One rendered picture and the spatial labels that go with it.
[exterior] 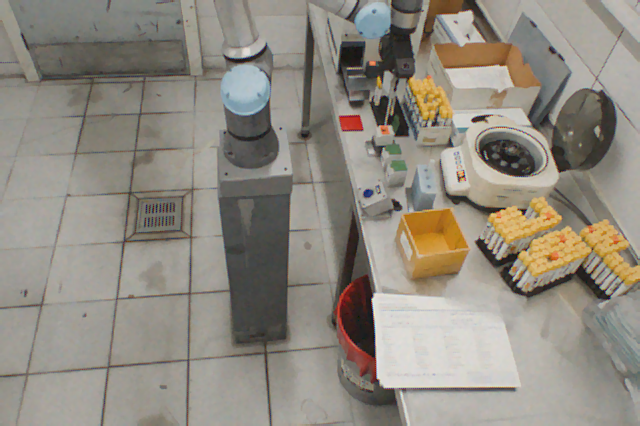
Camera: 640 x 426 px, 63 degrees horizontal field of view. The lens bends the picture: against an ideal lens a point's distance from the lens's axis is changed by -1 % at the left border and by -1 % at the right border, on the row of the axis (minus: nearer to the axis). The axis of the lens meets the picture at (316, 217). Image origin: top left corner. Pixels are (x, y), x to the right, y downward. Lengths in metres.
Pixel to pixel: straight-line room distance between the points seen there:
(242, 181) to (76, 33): 2.09
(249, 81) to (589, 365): 1.02
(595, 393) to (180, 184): 2.04
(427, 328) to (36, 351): 1.60
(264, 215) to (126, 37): 1.98
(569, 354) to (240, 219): 0.91
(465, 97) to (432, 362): 0.83
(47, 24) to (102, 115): 0.56
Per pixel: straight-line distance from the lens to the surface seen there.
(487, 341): 1.27
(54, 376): 2.28
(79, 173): 2.90
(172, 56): 3.32
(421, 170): 1.43
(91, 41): 3.34
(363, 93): 1.73
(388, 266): 1.33
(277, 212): 1.51
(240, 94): 1.29
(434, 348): 1.23
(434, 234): 1.41
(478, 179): 1.46
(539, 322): 1.37
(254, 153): 1.38
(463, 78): 1.86
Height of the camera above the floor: 1.95
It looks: 50 degrees down
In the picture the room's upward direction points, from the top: 5 degrees clockwise
